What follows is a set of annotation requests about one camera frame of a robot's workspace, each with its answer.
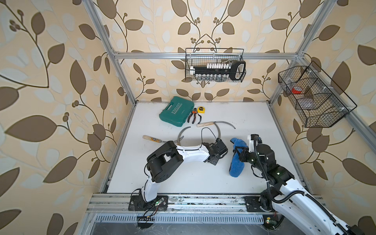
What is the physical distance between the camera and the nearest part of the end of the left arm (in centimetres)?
66

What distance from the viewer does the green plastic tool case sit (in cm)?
107

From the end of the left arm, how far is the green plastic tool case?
385 mm

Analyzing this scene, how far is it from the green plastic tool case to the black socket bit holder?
1.00ft

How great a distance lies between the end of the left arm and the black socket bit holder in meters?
0.42

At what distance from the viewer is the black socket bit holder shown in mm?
824
